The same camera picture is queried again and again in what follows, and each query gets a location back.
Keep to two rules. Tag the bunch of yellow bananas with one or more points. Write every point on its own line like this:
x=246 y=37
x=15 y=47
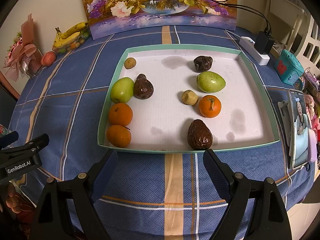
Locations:
x=72 y=31

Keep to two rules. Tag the dark shrivelled lumpy fruit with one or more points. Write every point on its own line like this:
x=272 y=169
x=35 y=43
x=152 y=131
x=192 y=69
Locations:
x=203 y=63

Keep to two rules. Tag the tan kiwi fruit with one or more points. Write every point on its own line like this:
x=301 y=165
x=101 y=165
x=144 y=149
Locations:
x=189 y=97

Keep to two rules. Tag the lavender pouch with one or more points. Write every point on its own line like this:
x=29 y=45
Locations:
x=313 y=147

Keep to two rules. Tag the smartphone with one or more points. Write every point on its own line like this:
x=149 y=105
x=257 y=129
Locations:
x=300 y=130

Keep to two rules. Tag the white lattice plastic furniture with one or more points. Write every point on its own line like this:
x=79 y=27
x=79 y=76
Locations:
x=311 y=45

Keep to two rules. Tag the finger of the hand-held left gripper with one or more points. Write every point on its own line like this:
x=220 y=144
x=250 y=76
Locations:
x=35 y=142
x=10 y=137

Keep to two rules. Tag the white power strip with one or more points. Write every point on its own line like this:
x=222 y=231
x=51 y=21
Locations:
x=246 y=41

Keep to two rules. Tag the green mango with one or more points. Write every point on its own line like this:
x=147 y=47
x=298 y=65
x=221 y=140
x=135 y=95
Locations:
x=210 y=81
x=122 y=90

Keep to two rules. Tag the pink wrapped bouquet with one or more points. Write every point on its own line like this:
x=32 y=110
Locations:
x=22 y=52

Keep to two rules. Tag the clear bowl of small fruits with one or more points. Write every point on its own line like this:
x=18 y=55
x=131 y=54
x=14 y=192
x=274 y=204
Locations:
x=72 y=45

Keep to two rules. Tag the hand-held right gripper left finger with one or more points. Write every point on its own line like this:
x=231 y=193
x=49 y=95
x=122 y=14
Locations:
x=110 y=162

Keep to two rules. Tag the blue plaid tablecloth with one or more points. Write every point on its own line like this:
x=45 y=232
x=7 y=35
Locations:
x=150 y=192

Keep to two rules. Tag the large dark wrinkled avocado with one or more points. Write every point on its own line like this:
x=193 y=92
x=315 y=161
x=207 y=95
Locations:
x=200 y=135

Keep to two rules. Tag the black charger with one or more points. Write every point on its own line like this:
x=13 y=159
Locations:
x=262 y=42

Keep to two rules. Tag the person's left hand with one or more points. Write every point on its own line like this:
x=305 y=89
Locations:
x=13 y=200

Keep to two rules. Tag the white tray with teal rim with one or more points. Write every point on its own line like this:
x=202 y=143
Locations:
x=162 y=120

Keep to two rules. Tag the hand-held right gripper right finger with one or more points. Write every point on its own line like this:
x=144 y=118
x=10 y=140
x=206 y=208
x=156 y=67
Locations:
x=213 y=170

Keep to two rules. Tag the pile of pink trinkets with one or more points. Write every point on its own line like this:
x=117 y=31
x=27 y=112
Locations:
x=311 y=97

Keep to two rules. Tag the brown pear-shaped avocado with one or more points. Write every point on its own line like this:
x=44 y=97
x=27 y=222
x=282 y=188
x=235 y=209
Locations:
x=143 y=87

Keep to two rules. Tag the red peach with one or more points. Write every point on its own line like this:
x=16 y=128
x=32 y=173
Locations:
x=48 y=58

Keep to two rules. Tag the orange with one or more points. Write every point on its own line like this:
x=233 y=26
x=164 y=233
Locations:
x=120 y=114
x=210 y=107
x=119 y=135

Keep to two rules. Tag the small tan round fruit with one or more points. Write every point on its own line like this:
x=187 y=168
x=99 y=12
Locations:
x=130 y=63

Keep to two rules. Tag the white folding chair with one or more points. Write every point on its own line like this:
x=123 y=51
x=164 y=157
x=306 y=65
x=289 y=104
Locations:
x=285 y=12

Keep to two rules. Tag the teal toy box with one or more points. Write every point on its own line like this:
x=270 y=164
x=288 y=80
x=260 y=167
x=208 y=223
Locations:
x=287 y=66

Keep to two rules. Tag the grey phone stand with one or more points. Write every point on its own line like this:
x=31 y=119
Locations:
x=283 y=115

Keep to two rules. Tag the red patterned cloth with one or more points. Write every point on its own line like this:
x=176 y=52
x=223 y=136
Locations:
x=25 y=212

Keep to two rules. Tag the flower painting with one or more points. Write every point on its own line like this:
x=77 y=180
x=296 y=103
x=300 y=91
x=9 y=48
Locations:
x=150 y=5

